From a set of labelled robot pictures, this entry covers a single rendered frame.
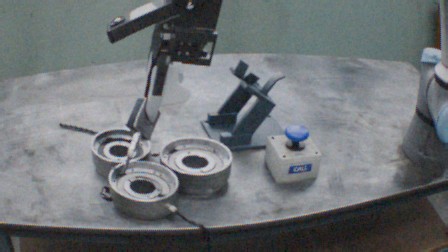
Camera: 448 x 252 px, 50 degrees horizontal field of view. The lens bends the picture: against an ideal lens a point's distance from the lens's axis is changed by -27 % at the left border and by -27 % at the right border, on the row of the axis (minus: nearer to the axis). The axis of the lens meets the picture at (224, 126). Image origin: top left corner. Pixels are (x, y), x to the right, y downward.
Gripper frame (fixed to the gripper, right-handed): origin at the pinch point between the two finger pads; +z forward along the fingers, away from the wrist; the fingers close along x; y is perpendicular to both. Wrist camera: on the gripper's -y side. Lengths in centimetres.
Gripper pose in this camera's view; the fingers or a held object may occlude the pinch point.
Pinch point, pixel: (147, 107)
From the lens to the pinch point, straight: 93.6
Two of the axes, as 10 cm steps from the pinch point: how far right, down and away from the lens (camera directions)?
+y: 9.5, 0.7, 3.0
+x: -2.3, -4.8, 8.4
